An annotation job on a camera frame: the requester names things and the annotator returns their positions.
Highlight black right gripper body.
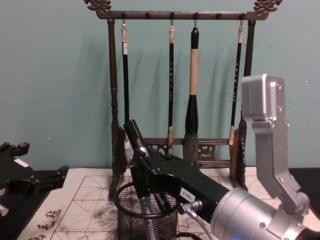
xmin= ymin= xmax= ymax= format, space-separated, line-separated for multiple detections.
xmin=146 ymin=149 xmax=232 ymax=224

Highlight large tan-handled calligraphy brush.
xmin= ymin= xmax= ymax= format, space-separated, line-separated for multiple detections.
xmin=183 ymin=26 xmax=201 ymax=162

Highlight grey-handled brush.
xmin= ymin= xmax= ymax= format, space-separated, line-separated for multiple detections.
xmin=139 ymin=196 xmax=158 ymax=240

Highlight grey cable with silver plug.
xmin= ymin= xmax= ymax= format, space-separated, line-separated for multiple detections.
xmin=178 ymin=200 xmax=216 ymax=240

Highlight dark wooden brush rack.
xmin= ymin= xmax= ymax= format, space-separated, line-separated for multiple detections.
xmin=83 ymin=0 xmax=279 ymax=201

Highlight thin black calligraphy brush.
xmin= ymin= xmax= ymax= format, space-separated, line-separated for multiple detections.
xmin=166 ymin=24 xmax=177 ymax=156
xmin=228 ymin=26 xmax=246 ymax=153

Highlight white gridded felt mat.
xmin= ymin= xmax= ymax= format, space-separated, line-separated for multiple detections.
xmin=14 ymin=166 xmax=320 ymax=240

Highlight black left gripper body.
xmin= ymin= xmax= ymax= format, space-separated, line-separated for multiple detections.
xmin=0 ymin=149 xmax=41 ymax=201

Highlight thin black brush, white label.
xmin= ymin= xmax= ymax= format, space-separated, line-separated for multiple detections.
xmin=120 ymin=23 xmax=132 ymax=166

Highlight black wire mesh pen cup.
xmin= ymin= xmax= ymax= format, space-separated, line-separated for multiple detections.
xmin=114 ymin=180 xmax=181 ymax=240

